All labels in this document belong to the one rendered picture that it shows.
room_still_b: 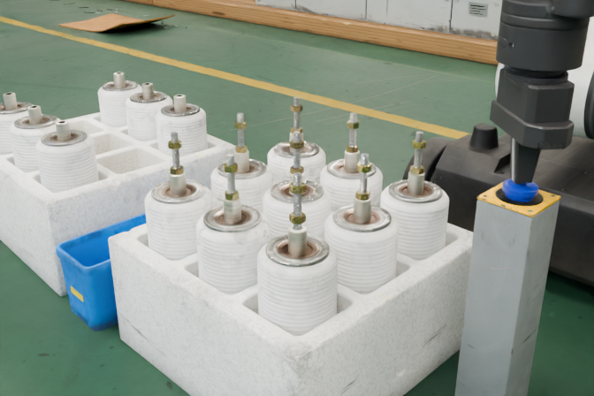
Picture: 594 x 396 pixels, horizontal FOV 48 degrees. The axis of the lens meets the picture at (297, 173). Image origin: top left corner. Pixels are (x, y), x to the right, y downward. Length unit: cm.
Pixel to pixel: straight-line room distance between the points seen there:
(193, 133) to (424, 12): 193
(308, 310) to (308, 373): 7
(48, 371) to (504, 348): 64
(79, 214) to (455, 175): 66
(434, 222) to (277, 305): 27
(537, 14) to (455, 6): 227
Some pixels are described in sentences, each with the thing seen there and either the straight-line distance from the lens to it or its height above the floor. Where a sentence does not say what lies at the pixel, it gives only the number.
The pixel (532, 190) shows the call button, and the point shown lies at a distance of 80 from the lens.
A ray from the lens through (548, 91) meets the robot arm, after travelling 74.
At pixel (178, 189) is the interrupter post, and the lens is 94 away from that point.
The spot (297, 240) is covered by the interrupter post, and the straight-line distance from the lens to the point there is 77.
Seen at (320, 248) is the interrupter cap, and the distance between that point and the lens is 79.
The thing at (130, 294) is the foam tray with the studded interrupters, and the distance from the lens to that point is 101.
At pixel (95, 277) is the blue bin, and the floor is 10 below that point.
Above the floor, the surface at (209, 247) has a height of 23.
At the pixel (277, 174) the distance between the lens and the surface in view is 107.
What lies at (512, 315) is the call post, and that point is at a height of 18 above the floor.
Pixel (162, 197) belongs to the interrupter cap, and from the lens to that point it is 94.
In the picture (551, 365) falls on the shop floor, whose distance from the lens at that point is 109.
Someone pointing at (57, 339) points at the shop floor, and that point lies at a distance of 113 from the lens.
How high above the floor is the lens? 64
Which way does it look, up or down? 23 degrees down
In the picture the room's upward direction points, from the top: straight up
